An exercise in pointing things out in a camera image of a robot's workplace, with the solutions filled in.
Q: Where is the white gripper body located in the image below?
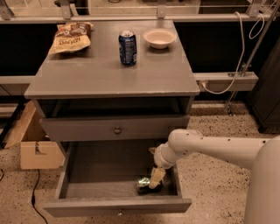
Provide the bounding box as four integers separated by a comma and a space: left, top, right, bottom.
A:
154, 143, 177, 170

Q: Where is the green soda can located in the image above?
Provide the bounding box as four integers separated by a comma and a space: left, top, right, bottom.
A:
136, 176, 163, 194

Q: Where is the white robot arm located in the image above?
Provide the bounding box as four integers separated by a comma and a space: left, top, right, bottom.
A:
150, 129, 280, 224

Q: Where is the closed grey top drawer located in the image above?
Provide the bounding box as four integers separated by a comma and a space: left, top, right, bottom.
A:
40, 115, 190, 142

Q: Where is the open grey middle drawer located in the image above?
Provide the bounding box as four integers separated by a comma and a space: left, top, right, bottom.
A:
44, 139, 192, 217

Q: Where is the grey drawer cabinet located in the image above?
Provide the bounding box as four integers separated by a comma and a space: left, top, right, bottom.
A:
25, 20, 199, 217

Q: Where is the blue soda can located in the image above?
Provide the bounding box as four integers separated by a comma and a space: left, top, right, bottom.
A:
118, 30, 137, 66

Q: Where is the white bowl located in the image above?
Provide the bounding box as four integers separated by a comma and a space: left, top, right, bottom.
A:
143, 28, 177, 49

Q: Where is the cardboard box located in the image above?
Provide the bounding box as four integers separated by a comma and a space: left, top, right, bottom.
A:
4, 101, 65, 170

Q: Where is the brown chip bag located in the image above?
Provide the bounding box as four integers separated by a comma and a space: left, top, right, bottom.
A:
48, 22, 94, 54

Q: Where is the grey metal rail frame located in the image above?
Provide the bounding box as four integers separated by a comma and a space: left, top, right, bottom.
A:
0, 0, 280, 97

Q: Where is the white hanging cable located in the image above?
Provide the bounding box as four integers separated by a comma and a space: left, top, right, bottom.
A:
200, 11, 266, 95

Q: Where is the black floor cable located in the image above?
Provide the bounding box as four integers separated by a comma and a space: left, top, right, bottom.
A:
31, 169, 49, 224

